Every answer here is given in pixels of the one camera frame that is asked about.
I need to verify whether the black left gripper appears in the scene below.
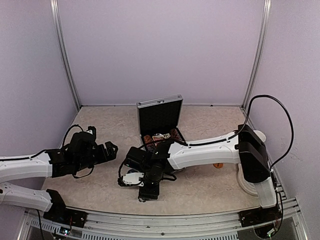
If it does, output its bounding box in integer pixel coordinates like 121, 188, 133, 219
74, 141, 118, 172

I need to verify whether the red playing card deck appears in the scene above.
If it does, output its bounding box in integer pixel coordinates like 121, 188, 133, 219
152, 133, 171, 143

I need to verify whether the aluminium poker chip case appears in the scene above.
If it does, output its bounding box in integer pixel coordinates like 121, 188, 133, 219
136, 94, 185, 152

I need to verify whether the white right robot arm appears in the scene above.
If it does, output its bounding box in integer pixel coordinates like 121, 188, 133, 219
117, 124, 277, 222

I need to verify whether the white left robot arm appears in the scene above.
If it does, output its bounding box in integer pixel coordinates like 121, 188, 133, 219
0, 130, 118, 223

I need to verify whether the dark red chip row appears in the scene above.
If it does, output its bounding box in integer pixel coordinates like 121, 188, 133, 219
170, 128, 184, 142

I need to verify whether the orange round button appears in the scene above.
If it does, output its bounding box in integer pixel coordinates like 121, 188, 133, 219
213, 163, 224, 169

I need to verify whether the grey striped plate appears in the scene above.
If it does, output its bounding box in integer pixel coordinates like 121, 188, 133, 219
237, 164, 258, 197

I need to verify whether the light blue mug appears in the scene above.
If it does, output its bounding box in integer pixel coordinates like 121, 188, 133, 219
253, 130, 267, 143

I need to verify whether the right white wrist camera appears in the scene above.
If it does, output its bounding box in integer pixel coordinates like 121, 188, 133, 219
121, 172, 144, 187

